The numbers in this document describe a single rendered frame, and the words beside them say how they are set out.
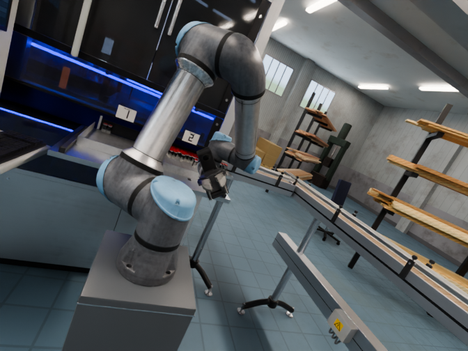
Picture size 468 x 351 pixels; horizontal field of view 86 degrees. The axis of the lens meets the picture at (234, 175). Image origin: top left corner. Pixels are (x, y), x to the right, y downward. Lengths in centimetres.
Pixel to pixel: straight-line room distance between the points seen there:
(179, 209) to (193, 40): 42
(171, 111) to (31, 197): 107
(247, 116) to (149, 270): 48
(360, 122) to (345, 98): 127
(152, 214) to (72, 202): 99
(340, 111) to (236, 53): 1014
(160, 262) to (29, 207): 107
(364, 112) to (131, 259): 1111
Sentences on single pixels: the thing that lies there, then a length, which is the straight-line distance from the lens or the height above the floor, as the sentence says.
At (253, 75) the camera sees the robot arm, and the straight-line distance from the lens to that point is 67.
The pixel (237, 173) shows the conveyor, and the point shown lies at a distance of 166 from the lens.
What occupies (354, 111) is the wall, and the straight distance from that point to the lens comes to 1115.
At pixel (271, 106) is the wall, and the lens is 929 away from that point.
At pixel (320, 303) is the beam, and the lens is 167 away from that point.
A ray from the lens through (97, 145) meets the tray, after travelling 115.
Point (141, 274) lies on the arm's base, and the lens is 66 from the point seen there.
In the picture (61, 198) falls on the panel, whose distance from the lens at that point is 156.
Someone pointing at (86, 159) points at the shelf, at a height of 88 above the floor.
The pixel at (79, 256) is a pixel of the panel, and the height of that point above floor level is 16.
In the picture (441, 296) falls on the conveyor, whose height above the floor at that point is 93.
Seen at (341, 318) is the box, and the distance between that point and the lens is 152.
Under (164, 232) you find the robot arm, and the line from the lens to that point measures 60.
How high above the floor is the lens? 123
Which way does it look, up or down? 13 degrees down
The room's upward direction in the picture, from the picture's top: 24 degrees clockwise
